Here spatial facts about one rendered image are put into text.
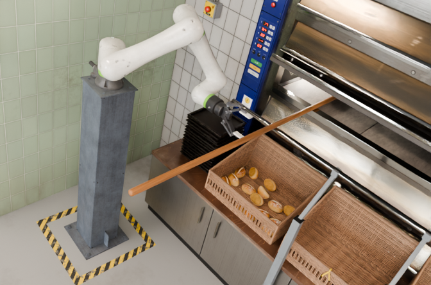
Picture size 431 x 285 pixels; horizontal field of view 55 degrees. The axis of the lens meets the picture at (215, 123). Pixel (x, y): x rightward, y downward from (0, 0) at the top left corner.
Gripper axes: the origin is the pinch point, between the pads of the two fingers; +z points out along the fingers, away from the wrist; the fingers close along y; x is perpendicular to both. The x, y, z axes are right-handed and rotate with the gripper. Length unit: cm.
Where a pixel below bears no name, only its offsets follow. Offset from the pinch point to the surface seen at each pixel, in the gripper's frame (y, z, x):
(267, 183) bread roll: 56, 4, -40
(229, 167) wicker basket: 53, -19, -26
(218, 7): -29, -79, -50
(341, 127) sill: 2, 27, -57
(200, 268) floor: 120, -1, -1
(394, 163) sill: 2, 61, -56
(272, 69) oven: -9, -29, -55
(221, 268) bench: 103, 14, -1
